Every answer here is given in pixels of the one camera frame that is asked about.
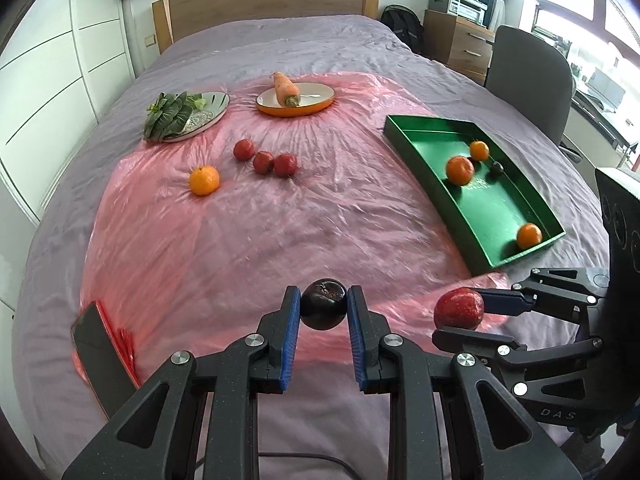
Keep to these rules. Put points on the dark purple plum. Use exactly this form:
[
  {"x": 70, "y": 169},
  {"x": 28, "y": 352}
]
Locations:
[
  {"x": 323, "y": 305},
  {"x": 496, "y": 168}
]

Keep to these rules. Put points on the white printer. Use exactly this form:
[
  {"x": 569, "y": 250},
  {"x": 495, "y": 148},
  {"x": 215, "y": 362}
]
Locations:
[{"x": 470, "y": 7}]

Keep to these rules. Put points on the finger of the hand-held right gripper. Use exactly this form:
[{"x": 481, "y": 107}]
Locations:
[
  {"x": 475, "y": 342},
  {"x": 500, "y": 300}
]

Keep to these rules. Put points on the wooden headboard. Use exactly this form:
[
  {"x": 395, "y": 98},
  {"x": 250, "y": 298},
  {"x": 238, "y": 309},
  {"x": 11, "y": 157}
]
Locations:
[{"x": 265, "y": 2}]

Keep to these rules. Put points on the oval glass plate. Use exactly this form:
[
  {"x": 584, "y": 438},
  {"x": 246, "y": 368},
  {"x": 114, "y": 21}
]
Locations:
[{"x": 214, "y": 107}]

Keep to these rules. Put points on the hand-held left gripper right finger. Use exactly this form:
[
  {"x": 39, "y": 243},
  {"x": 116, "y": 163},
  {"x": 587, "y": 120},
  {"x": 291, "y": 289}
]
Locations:
[{"x": 357, "y": 340}]

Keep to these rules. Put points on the smartphone in red case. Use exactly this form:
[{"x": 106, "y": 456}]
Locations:
[{"x": 100, "y": 355}]

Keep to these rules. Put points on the wooden nightstand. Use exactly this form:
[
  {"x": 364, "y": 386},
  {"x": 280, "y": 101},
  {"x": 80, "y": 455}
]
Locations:
[{"x": 465, "y": 45}]

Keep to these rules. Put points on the grey office chair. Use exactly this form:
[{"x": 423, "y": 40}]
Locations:
[{"x": 530, "y": 75}]

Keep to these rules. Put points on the orange rimmed plate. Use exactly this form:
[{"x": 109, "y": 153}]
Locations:
[{"x": 317, "y": 100}]

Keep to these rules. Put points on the green cardboard tray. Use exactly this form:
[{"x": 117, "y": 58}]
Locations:
[{"x": 490, "y": 210}]

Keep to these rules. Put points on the black backpack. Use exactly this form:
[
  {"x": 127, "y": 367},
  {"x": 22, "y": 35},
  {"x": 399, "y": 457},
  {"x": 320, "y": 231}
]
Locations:
[{"x": 402, "y": 27}]

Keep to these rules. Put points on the orange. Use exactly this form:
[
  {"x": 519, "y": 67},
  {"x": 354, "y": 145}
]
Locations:
[
  {"x": 479, "y": 150},
  {"x": 204, "y": 180},
  {"x": 529, "y": 236},
  {"x": 460, "y": 170}
]

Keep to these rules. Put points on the pink plastic bag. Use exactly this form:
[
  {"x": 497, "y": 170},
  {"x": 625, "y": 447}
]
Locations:
[{"x": 250, "y": 240}]

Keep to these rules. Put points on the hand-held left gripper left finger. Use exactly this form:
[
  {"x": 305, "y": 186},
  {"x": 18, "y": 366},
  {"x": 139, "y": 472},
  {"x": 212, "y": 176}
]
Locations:
[{"x": 290, "y": 340}]

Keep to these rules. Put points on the white wardrobe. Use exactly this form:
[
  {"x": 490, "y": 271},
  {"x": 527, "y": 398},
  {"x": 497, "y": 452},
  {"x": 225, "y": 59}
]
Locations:
[{"x": 50, "y": 60}]

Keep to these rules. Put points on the cluttered desk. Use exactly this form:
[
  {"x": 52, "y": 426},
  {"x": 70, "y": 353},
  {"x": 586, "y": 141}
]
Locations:
[{"x": 600, "y": 110}]

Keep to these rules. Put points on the wall socket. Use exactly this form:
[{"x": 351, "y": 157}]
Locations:
[{"x": 150, "y": 40}]

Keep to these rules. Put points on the green leafy vegetable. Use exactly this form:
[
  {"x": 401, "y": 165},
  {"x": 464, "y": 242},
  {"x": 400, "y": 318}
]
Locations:
[{"x": 167, "y": 117}]

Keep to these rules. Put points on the carrot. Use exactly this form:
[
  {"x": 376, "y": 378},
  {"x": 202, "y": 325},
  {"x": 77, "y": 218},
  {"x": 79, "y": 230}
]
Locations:
[{"x": 285, "y": 87}]

